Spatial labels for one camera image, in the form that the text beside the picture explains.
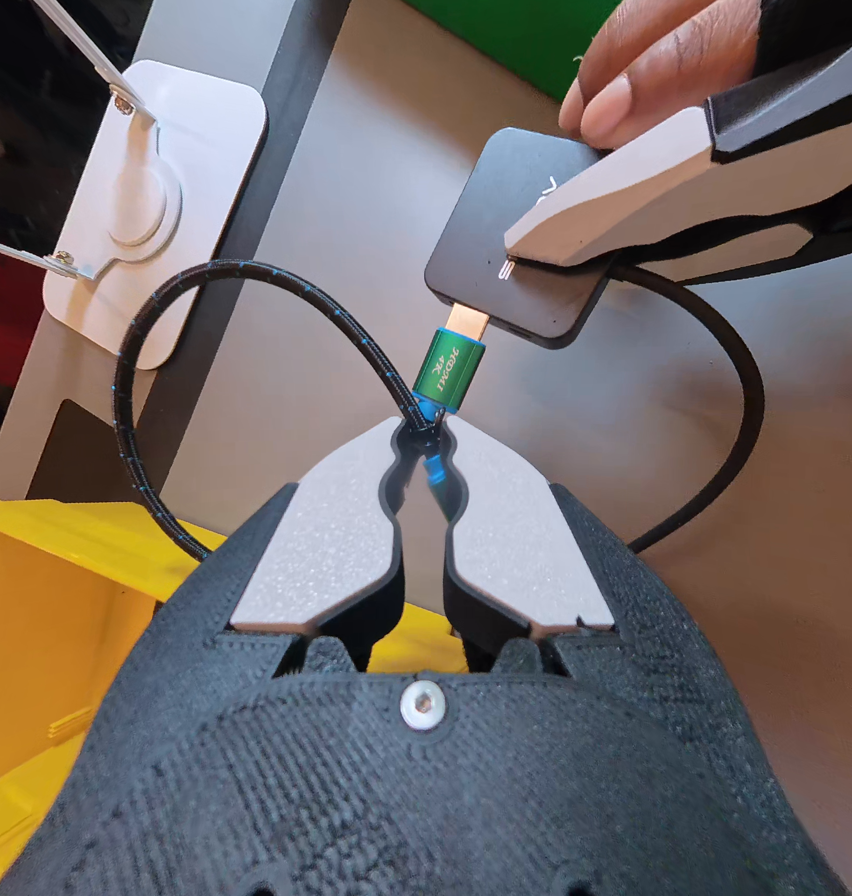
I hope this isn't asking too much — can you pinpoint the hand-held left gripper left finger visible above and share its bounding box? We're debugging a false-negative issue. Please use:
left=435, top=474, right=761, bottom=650
left=229, top=416, right=406, bottom=642

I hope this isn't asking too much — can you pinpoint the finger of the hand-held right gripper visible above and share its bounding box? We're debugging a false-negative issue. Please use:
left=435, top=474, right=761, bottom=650
left=634, top=217, right=852, bottom=288
left=503, top=105, right=721, bottom=270

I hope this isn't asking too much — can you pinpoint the person's right hand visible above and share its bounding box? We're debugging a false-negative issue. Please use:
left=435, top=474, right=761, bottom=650
left=558, top=0, right=770, bottom=151

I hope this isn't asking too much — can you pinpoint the yellow plastic bin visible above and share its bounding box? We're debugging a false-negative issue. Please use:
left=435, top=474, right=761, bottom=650
left=0, top=497, right=469, bottom=896

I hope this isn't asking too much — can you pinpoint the black adapter box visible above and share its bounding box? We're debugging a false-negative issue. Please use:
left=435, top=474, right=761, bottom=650
left=423, top=126, right=767, bottom=555

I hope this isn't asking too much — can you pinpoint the green plastic bin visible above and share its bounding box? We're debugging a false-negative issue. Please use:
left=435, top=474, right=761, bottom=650
left=402, top=0, right=626, bottom=102

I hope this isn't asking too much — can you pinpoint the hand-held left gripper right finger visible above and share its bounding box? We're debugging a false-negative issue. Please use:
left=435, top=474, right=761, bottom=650
left=440, top=416, right=617, bottom=642

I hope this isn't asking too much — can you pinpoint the red chair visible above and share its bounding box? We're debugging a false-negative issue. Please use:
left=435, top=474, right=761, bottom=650
left=0, top=297, right=46, bottom=390

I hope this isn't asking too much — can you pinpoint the black HDMI cable green plug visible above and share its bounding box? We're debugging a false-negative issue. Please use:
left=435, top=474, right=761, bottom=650
left=113, top=259, right=491, bottom=561

